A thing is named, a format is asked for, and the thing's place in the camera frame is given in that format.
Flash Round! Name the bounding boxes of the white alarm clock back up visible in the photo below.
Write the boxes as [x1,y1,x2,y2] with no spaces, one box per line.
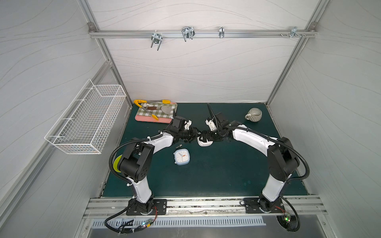
[197,133,213,147]

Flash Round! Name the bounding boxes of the blue white alarm clock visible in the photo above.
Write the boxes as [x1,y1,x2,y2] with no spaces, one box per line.
[174,149,190,166]

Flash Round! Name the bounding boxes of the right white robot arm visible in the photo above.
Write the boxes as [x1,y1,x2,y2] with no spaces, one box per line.
[205,119,300,202]

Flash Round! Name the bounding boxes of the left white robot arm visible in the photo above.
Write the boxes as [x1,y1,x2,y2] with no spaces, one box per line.
[114,129,201,204]

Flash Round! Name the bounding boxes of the checkered green cloth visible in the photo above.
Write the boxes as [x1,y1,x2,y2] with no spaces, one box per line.
[137,103,178,118]

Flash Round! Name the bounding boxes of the striped white ceramic mug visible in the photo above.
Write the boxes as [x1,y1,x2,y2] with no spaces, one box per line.
[245,108,263,123]

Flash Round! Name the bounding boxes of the pink cutting board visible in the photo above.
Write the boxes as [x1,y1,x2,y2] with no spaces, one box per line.
[135,102,178,124]

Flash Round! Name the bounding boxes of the yellow tongs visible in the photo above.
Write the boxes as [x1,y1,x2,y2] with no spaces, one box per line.
[134,99,171,121]

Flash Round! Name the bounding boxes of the green plastic bowl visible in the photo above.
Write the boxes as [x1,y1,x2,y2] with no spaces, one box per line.
[113,155,122,173]

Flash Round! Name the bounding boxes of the metal clamp hook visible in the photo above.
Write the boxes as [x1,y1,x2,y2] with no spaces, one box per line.
[150,33,163,50]

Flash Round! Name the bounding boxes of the metal u-bolt hook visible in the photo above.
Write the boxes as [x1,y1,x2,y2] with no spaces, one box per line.
[181,26,195,42]

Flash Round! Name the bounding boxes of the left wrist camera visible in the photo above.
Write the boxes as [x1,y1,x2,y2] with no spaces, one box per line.
[172,116,192,132]

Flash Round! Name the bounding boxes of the metal spatula wooden handle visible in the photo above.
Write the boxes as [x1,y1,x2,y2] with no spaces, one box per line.
[146,106,173,115]

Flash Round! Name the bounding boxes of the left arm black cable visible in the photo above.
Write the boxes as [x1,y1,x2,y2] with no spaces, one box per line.
[104,133,164,234]

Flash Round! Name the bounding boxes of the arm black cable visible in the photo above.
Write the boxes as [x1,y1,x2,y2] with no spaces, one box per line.
[206,103,310,232]
[104,133,164,234]

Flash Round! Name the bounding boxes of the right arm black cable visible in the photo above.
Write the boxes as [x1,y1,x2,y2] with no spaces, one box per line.
[206,103,310,232]

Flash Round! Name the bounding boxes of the small metal ring hook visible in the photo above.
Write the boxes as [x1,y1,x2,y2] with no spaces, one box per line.
[219,26,225,39]

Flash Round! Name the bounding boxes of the white wire basket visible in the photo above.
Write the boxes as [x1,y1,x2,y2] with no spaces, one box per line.
[45,79,126,155]

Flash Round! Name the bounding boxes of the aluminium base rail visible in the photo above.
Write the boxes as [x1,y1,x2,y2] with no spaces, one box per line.
[83,195,328,219]

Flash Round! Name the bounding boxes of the metal bracket right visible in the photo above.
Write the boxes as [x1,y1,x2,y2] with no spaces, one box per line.
[280,27,306,39]

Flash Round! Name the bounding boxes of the aluminium top rail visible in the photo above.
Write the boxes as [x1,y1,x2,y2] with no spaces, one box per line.
[89,29,317,39]

